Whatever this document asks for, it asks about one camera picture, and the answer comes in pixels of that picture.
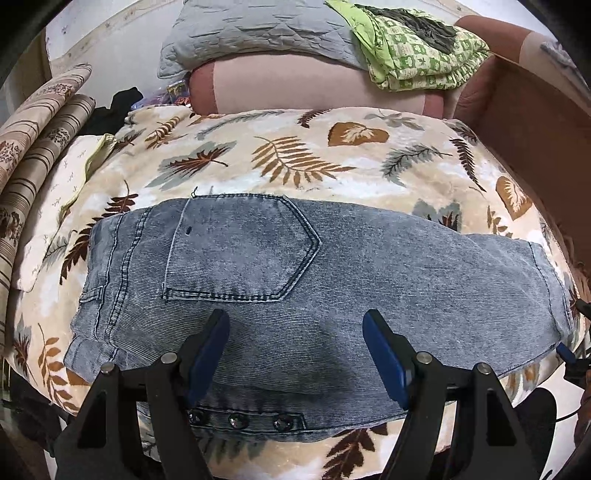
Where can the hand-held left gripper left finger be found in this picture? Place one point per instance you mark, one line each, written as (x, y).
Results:
(210, 355)

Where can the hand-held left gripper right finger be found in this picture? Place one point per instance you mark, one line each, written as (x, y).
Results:
(383, 355)

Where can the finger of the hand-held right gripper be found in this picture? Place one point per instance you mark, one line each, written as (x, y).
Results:
(564, 350)
(582, 308)

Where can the blue denim pants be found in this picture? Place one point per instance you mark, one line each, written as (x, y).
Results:
(277, 258)

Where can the brown wooden headboard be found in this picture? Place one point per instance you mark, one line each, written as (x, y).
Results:
(531, 120)

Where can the leaf print blanket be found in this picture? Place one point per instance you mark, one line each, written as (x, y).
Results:
(300, 157)

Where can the white cloth with green trim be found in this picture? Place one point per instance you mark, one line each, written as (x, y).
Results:
(55, 194)

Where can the grey patterned cloth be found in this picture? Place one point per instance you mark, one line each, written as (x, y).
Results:
(556, 53)

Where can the striped beige cushion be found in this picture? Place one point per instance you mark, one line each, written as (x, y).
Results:
(46, 152)
(41, 97)

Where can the colourful packets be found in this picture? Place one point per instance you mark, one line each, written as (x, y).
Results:
(178, 90)

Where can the black cloth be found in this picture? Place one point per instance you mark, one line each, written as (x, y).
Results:
(124, 99)

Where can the pink brown bolster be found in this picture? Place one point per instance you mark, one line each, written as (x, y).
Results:
(300, 83)

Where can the green patterned cloth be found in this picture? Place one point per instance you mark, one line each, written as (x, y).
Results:
(415, 60)

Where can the dark grey cloth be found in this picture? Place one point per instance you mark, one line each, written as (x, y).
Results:
(425, 27)

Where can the grey quilted pillow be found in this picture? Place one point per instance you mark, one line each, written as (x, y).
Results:
(240, 27)

